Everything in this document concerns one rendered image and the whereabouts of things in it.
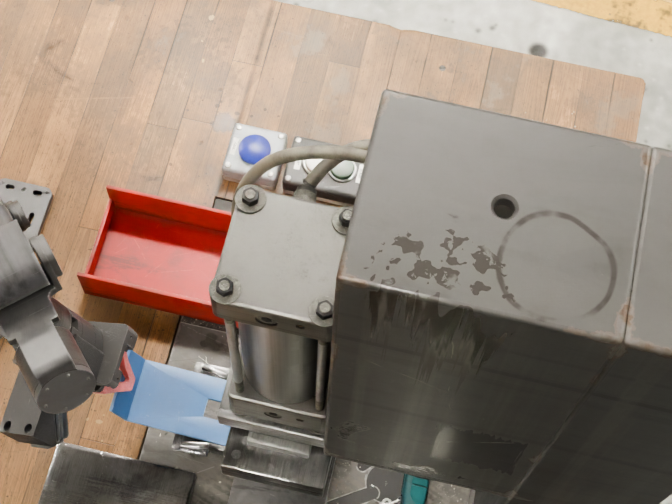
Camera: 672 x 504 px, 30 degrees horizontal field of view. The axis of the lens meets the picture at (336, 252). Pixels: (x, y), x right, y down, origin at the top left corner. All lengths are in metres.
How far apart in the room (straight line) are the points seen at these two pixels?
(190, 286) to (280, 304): 0.66
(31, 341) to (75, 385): 0.06
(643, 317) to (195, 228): 0.90
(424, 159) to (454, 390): 0.18
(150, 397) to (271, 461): 0.22
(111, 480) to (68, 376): 0.30
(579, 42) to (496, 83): 1.15
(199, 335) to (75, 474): 0.22
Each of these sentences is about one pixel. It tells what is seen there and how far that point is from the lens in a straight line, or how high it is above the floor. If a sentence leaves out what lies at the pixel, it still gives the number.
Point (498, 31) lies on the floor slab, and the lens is 2.78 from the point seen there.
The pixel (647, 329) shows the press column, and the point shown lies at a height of 1.65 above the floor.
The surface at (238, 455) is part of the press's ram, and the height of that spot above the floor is 1.14.
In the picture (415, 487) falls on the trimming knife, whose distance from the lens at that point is 1.42.
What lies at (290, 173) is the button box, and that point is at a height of 0.93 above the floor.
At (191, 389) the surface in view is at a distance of 1.38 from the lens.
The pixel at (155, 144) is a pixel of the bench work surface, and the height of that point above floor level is 0.90.
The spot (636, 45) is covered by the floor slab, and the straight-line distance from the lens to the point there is 2.83.
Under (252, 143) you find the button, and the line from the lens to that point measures 1.55.
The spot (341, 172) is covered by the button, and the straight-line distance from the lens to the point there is 1.53.
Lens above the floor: 2.31
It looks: 67 degrees down
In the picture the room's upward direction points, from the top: 4 degrees clockwise
